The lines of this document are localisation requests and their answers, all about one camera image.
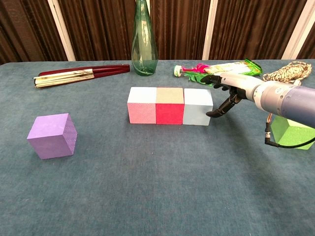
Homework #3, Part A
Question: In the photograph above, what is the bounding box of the green foam cube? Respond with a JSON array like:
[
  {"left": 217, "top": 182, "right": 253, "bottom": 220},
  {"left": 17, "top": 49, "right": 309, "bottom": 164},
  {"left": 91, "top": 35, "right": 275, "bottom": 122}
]
[{"left": 270, "top": 115, "right": 315, "bottom": 150}]

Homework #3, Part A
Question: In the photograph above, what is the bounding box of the brown pleated curtain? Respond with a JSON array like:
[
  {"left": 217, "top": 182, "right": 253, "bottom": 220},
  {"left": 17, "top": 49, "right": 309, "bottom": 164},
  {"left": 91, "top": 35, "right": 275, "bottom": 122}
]
[{"left": 0, "top": 0, "right": 315, "bottom": 66}]

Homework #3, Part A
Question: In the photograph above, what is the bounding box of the folded red paper fan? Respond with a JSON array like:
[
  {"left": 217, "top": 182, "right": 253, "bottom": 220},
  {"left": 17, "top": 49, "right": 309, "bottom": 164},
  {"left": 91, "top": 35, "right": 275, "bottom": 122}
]
[{"left": 32, "top": 64, "right": 130, "bottom": 89}]

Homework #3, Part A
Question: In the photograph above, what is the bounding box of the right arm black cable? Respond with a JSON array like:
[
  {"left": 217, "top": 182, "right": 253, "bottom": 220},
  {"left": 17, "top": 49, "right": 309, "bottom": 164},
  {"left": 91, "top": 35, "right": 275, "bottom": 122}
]
[{"left": 264, "top": 113, "right": 315, "bottom": 149}]

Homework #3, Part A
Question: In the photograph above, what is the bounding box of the pink foam cube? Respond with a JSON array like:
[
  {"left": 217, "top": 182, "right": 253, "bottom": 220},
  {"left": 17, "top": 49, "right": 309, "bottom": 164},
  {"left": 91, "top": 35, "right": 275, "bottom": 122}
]
[{"left": 127, "top": 87, "right": 158, "bottom": 125}]

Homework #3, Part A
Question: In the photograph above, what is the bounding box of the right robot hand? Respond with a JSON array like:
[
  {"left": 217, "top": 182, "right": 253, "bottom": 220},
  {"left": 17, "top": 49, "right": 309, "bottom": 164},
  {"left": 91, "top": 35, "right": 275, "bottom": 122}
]
[{"left": 200, "top": 72, "right": 264, "bottom": 118}]

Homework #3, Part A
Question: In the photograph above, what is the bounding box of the purple foam cube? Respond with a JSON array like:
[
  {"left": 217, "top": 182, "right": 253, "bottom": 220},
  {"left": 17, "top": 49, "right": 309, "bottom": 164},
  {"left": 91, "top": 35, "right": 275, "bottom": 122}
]
[{"left": 27, "top": 113, "right": 78, "bottom": 160}]

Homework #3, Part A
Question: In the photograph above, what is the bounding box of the green snack packet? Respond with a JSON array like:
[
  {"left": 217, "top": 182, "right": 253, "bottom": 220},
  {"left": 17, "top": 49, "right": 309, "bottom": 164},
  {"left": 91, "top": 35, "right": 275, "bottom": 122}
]
[{"left": 205, "top": 58, "right": 263, "bottom": 77}]

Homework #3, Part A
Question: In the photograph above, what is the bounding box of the blue felt table mat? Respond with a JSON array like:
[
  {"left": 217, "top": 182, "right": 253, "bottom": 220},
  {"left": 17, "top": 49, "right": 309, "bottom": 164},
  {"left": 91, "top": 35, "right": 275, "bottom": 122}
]
[{"left": 0, "top": 59, "right": 315, "bottom": 236}]

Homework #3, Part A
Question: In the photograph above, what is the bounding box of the light blue foam cube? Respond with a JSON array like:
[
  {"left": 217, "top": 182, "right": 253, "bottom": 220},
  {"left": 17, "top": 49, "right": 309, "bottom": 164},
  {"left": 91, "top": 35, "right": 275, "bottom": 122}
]
[{"left": 182, "top": 88, "right": 214, "bottom": 126}]

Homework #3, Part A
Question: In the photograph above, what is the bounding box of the beige braided rope bundle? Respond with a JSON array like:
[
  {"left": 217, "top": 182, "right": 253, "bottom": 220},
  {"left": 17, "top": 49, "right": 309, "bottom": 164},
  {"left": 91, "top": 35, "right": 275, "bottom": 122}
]
[{"left": 262, "top": 61, "right": 313, "bottom": 87}]

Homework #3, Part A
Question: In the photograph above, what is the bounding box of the green glass bottle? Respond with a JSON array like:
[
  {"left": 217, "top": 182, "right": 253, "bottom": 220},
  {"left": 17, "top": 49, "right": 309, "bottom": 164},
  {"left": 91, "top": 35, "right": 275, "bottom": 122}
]
[{"left": 131, "top": 0, "right": 158, "bottom": 77}]

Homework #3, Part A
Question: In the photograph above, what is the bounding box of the red foam cube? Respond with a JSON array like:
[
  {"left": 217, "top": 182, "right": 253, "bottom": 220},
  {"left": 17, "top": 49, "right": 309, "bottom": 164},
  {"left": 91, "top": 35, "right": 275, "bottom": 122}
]
[{"left": 155, "top": 87, "right": 185, "bottom": 125}]

